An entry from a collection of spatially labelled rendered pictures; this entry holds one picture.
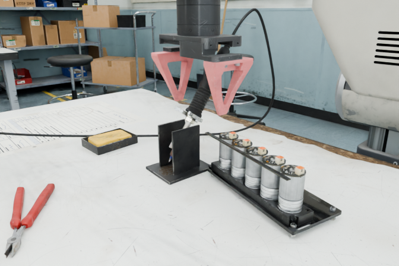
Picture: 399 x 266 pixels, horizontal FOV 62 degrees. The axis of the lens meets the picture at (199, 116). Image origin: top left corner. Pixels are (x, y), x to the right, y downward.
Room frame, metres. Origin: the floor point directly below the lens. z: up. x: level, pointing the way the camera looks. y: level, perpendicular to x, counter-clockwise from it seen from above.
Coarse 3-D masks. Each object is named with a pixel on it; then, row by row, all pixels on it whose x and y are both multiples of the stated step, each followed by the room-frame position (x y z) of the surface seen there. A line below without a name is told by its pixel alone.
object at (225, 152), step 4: (228, 136) 0.40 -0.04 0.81; (224, 140) 0.39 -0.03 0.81; (228, 140) 0.39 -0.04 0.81; (232, 140) 0.39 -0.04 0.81; (220, 144) 0.39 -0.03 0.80; (220, 148) 0.39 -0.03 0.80; (224, 148) 0.39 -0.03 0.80; (228, 148) 0.39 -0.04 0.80; (220, 152) 0.39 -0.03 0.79; (224, 152) 0.39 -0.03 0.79; (228, 152) 0.39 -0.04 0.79; (220, 156) 0.39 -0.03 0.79; (224, 156) 0.39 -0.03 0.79; (228, 156) 0.39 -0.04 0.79; (220, 160) 0.39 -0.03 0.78; (224, 160) 0.39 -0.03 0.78; (228, 160) 0.39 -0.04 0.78; (220, 164) 0.39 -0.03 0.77; (224, 164) 0.39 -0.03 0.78; (228, 164) 0.39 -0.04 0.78; (224, 168) 0.39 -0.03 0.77; (228, 168) 0.39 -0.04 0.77
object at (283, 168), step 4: (288, 164) 0.31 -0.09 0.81; (292, 164) 0.31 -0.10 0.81; (280, 168) 0.31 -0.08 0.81; (284, 168) 0.31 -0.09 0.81; (288, 168) 0.31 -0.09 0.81; (284, 172) 0.30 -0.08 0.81; (288, 172) 0.30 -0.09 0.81; (292, 172) 0.29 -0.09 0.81; (292, 176) 0.29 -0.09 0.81; (296, 176) 0.29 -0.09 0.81; (300, 176) 0.29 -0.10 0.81
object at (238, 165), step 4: (240, 148) 0.36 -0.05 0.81; (244, 148) 0.36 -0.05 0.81; (232, 152) 0.37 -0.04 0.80; (236, 152) 0.36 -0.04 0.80; (232, 156) 0.37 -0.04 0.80; (236, 156) 0.36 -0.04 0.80; (240, 156) 0.36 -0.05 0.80; (244, 156) 0.36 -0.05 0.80; (232, 160) 0.37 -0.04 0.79; (236, 160) 0.36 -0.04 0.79; (240, 160) 0.36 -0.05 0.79; (244, 160) 0.36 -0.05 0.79; (232, 164) 0.37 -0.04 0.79; (236, 164) 0.36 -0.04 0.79; (240, 164) 0.36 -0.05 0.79; (244, 164) 0.36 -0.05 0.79; (232, 168) 0.37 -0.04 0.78; (236, 168) 0.36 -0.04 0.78; (240, 168) 0.36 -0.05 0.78; (244, 168) 0.36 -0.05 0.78; (232, 172) 0.37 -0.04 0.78; (236, 172) 0.36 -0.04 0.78; (240, 172) 0.36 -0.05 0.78; (244, 172) 0.36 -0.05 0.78; (236, 176) 0.36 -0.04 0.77; (240, 176) 0.36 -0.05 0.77; (244, 176) 0.36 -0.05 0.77
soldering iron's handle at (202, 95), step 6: (222, 48) 0.48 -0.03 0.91; (228, 48) 0.48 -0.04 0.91; (216, 54) 0.48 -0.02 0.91; (204, 78) 0.46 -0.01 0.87; (204, 84) 0.45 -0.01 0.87; (198, 90) 0.45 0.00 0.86; (204, 90) 0.45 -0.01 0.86; (198, 96) 0.45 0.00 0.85; (204, 96) 0.45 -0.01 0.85; (192, 102) 0.45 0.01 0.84; (198, 102) 0.44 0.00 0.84; (204, 102) 0.45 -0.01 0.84; (186, 108) 0.44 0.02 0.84; (192, 108) 0.44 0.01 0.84; (198, 108) 0.44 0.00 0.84; (198, 114) 0.44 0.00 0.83
